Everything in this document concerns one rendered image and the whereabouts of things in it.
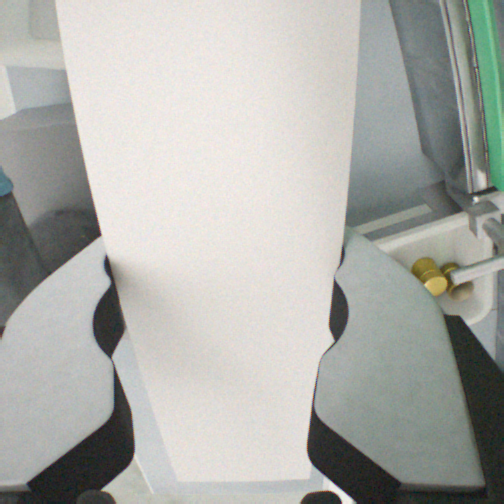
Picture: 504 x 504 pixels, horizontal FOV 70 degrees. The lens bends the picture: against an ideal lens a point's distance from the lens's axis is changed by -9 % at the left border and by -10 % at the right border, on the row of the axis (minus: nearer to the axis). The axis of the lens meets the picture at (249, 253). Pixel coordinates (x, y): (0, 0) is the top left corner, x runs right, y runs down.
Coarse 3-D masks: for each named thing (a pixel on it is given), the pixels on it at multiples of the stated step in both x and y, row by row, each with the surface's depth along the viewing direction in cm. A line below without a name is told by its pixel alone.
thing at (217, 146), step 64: (64, 0) 7; (128, 0) 7; (192, 0) 7; (256, 0) 7; (320, 0) 7; (128, 64) 8; (192, 64) 8; (256, 64) 8; (320, 64) 8; (128, 128) 8; (192, 128) 8; (256, 128) 8; (320, 128) 8; (128, 192) 9; (192, 192) 9; (256, 192) 9; (320, 192) 9; (128, 256) 10; (192, 256) 10; (256, 256) 10; (320, 256) 10; (128, 320) 11; (192, 320) 11; (256, 320) 11; (320, 320) 11; (192, 384) 13; (256, 384) 13; (192, 448) 15; (256, 448) 15
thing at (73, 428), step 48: (96, 240) 11; (48, 288) 9; (96, 288) 9; (48, 336) 8; (96, 336) 8; (0, 384) 7; (48, 384) 7; (96, 384) 7; (0, 432) 6; (48, 432) 6; (96, 432) 6; (0, 480) 5; (48, 480) 5; (96, 480) 6
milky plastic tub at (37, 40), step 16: (0, 0) 31; (16, 0) 33; (32, 0) 35; (48, 0) 35; (0, 16) 32; (16, 16) 34; (32, 16) 36; (48, 16) 36; (0, 32) 32; (16, 32) 35; (32, 32) 37; (48, 32) 37; (0, 48) 32; (16, 48) 34; (32, 48) 34; (48, 48) 35; (0, 64) 32; (16, 64) 32; (32, 64) 33; (48, 64) 33; (64, 64) 33
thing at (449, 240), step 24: (456, 216) 40; (384, 240) 42; (408, 240) 41; (432, 240) 50; (456, 240) 49; (480, 240) 42; (408, 264) 52; (480, 288) 47; (456, 312) 50; (480, 312) 48
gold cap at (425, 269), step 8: (416, 264) 51; (424, 264) 50; (432, 264) 50; (416, 272) 51; (424, 272) 49; (432, 272) 48; (440, 272) 49; (424, 280) 49; (432, 280) 48; (440, 280) 48; (432, 288) 49; (440, 288) 49
